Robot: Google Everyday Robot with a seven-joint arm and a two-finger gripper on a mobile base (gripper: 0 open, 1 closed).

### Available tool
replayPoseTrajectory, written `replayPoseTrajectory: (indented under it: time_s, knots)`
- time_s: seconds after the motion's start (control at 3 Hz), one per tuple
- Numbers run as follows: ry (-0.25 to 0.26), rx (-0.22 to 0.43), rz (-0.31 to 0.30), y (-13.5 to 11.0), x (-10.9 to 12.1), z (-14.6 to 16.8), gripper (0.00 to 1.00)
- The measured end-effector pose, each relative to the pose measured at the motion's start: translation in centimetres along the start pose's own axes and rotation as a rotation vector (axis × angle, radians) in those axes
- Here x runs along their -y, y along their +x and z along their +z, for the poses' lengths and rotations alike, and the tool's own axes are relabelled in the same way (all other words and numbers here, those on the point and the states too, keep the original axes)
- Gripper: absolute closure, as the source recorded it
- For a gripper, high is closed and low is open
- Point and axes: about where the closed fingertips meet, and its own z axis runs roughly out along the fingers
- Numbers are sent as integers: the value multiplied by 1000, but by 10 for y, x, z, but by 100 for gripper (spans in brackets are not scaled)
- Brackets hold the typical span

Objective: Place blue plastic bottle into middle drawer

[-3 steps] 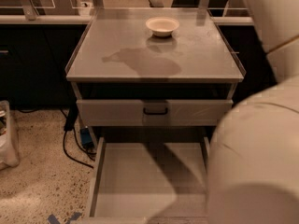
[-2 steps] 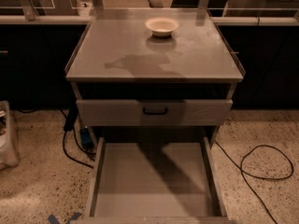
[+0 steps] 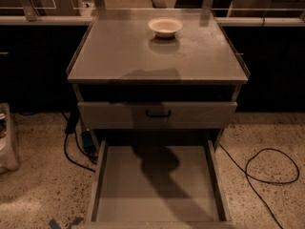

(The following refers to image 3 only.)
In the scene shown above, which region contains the grey metal drawer cabinet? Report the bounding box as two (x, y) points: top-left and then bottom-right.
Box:
(65, 8), (251, 229)

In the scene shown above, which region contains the closed grey top drawer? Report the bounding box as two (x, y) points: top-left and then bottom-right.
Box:
(78, 102), (237, 130)

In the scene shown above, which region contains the open grey middle drawer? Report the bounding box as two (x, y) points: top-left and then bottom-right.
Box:
(82, 141), (247, 229)

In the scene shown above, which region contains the white paper bowl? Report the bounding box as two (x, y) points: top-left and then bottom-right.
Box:
(148, 17), (183, 38)

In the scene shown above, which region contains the blue power adapter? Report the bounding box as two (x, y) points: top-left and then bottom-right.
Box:
(81, 131), (95, 151)

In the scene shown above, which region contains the clear plastic bin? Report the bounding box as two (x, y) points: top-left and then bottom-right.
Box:
(0, 103), (20, 174)

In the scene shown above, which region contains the blue tape cross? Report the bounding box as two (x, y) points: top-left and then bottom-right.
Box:
(47, 216), (85, 229)

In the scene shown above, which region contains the black drawer handle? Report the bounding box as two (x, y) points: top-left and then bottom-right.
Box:
(145, 110), (172, 118)

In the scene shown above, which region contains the black cable left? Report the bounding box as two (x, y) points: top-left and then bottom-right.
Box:
(60, 112), (98, 174)

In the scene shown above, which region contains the black cable loop right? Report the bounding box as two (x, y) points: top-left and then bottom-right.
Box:
(218, 142), (301, 229)

